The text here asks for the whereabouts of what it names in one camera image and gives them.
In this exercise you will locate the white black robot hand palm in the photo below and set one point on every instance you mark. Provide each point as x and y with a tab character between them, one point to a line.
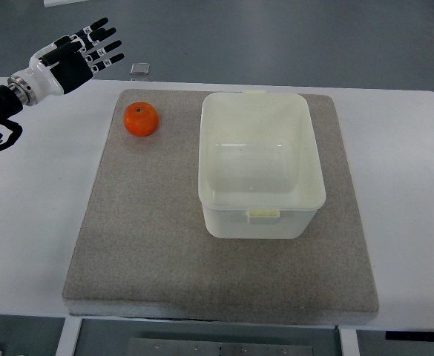
64	76

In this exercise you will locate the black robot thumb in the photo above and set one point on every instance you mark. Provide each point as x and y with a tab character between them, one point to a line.
62	50

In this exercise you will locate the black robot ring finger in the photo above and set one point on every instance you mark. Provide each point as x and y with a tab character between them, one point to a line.
97	54

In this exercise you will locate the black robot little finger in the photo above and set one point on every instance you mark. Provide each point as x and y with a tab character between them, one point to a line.
101	65

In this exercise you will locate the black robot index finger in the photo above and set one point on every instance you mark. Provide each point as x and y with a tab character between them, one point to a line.
85	32

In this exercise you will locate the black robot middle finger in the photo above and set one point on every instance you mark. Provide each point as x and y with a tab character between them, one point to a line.
93	38

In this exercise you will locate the orange fruit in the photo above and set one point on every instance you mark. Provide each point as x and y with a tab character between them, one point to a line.
141	119

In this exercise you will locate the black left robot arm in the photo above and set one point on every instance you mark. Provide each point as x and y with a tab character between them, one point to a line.
22	90

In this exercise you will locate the cream plastic box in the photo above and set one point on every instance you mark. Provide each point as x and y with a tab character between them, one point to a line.
259	172

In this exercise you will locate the small clear floor plate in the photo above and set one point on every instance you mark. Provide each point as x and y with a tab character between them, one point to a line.
140	69

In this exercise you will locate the white board on floor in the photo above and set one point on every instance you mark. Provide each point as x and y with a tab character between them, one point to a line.
53	3

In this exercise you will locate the grey felt mat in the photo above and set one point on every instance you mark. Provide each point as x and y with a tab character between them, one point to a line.
144	251

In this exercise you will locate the grey metal plate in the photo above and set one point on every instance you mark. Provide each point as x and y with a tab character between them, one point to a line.
157	347

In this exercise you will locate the black control panel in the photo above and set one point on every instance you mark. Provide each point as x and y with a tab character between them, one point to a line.
410	336

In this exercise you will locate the white table frame leg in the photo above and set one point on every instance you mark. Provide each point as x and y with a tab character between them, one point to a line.
69	336
349	342

